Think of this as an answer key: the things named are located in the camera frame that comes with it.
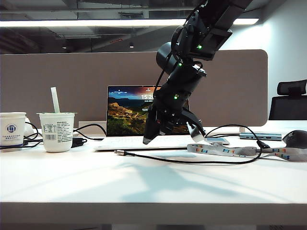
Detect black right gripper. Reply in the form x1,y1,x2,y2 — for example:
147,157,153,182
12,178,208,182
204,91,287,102
142,103,203,145

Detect black charger cable with plug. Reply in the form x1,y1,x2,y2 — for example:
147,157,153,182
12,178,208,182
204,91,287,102
114,124,271,165

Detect white laptop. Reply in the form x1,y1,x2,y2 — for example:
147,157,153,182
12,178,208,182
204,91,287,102
94,85,204,151

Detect black power adapter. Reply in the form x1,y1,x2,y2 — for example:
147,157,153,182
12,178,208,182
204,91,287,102
71,137,87,148

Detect white drink cup green lid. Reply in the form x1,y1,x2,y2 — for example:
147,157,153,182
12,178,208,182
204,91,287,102
36,111,78,153

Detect white drinking straw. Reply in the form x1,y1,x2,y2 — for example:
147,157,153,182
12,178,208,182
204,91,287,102
50,86,60,113

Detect blue-grey USB hub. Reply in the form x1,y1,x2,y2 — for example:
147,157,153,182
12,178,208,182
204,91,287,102
239,132,283,141

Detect ceiling light strip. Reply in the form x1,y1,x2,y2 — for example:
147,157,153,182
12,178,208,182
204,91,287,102
0,18,260,27

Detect black office chair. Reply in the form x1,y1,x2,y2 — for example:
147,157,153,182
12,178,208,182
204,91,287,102
268,79,307,120

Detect dark grey computer mouse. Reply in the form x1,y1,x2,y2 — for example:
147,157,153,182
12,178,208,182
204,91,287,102
282,129,307,149

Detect paper cup with blue logo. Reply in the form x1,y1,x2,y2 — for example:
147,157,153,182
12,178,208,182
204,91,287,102
0,116,26,147

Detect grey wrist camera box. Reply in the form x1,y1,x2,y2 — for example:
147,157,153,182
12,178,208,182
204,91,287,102
187,122,207,144

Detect grey lanyard coloured letters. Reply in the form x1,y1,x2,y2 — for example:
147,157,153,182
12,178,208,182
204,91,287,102
187,143,307,161

